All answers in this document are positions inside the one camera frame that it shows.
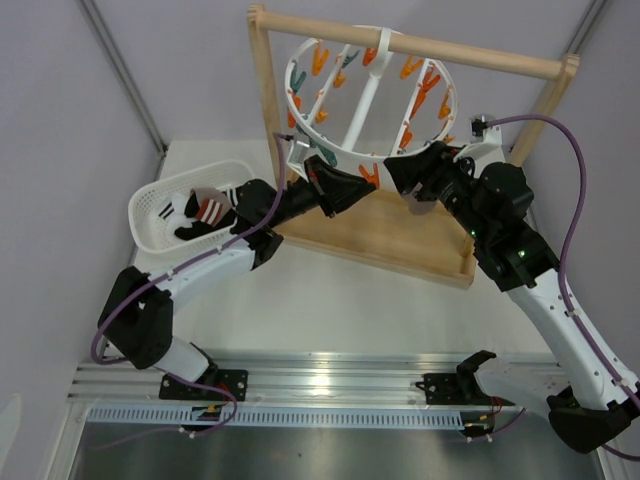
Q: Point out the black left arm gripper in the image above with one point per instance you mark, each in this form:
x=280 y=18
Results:
x=335 y=189

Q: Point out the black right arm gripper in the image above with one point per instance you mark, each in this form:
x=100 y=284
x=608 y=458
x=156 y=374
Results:
x=427 y=168

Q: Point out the taupe sock with orange stripes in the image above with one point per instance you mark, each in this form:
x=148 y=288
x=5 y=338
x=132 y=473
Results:
x=419 y=206

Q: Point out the white round clip hanger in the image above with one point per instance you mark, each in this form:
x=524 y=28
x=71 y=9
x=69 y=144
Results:
x=360 y=105

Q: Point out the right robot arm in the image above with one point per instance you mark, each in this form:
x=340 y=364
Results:
x=592 y=406

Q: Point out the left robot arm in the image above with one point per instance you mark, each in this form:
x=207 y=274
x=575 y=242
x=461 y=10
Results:
x=137 y=318

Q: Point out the wooden hanger stand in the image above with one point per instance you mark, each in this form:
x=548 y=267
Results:
x=379 y=230

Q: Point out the white perforated plastic basket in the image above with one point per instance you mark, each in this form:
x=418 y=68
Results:
x=156 y=210

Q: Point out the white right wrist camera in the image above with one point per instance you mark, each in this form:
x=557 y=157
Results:
x=485 y=140

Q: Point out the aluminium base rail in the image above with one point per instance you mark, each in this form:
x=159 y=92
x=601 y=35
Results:
x=283 y=379

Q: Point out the white slotted cable duct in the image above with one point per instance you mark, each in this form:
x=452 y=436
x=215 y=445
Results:
x=420 y=418

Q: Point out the metal wall rail left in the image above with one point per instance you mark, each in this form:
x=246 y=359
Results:
x=117 y=62

